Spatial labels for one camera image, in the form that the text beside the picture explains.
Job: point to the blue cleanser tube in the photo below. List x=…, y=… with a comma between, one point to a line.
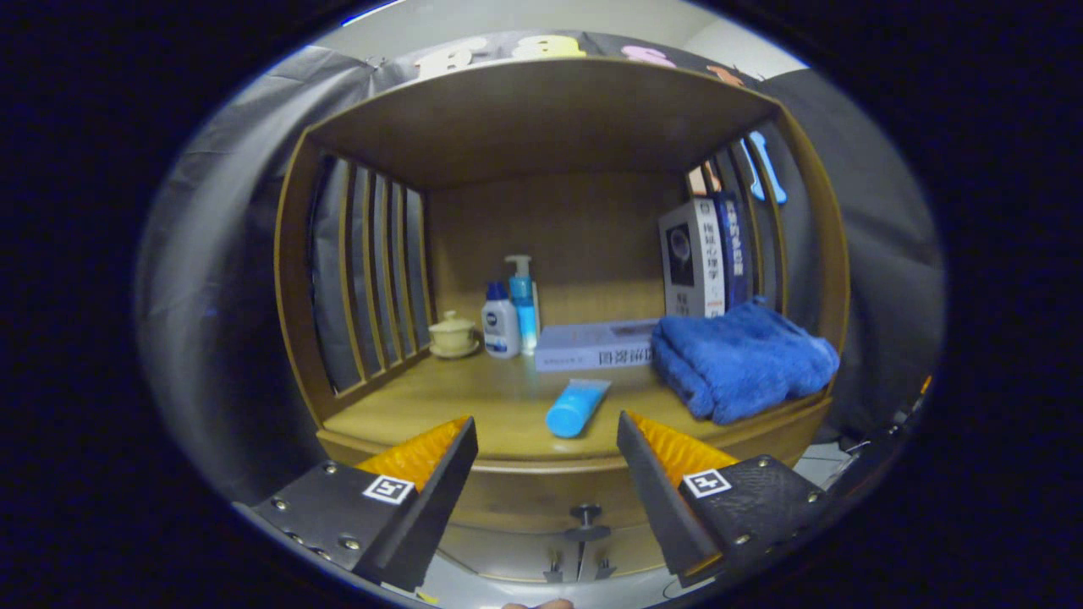
x=575, y=408

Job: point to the flat grey book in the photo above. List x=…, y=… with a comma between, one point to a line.
x=592, y=342

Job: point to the cream lidded teacup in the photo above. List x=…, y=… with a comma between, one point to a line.
x=454, y=337

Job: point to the upright grey book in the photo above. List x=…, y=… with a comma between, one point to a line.
x=687, y=262

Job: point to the white bottle with blue cap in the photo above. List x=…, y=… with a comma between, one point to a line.
x=501, y=330

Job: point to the wooden drawer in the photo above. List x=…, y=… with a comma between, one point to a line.
x=541, y=499

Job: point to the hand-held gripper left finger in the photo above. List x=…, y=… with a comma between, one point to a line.
x=423, y=516

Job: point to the wooden cabinet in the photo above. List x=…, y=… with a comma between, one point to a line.
x=550, y=228

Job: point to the blue pump bottle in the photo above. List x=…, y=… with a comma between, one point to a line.
x=525, y=296

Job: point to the wooden cabinet door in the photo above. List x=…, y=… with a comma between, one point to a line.
x=508, y=550
x=626, y=550

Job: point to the folded blue towel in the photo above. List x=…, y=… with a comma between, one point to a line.
x=744, y=364

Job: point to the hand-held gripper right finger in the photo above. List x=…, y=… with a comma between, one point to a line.
x=660, y=507

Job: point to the upright dark blue book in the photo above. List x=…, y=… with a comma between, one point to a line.
x=733, y=254

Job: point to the wooden countertop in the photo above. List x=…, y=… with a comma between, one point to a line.
x=474, y=414

